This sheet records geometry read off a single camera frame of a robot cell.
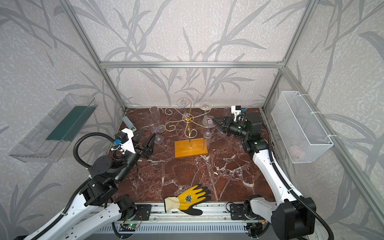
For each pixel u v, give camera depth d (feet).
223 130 2.14
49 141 2.09
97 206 1.54
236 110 2.23
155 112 3.03
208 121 2.27
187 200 2.47
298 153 2.37
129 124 3.45
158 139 3.34
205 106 2.53
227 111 2.97
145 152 1.75
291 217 1.24
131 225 2.31
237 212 2.42
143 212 2.42
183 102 2.53
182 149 3.10
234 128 2.06
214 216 2.39
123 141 1.56
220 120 2.26
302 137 2.03
